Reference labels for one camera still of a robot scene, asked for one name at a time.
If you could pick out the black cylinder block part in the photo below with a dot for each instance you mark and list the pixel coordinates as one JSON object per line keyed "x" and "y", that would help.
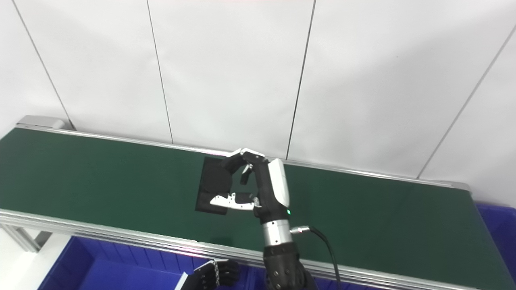
{"x": 213, "y": 185}

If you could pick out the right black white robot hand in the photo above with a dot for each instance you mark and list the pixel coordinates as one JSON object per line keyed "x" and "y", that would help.
{"x": 274, "y": 189}

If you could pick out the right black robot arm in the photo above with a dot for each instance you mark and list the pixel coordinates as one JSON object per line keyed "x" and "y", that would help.
{"x": 282, "y": 262}

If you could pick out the green belt conveyor aluminium frame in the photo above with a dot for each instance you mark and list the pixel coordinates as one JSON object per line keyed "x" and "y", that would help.
{"x": 100, "y": 181}

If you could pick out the aluminium conveyor leg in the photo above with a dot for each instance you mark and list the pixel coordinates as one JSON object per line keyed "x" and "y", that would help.
{"x": 22, "y": 237}

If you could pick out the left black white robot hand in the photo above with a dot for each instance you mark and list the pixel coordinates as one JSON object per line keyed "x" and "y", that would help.
{"x": 209, "y": 276}

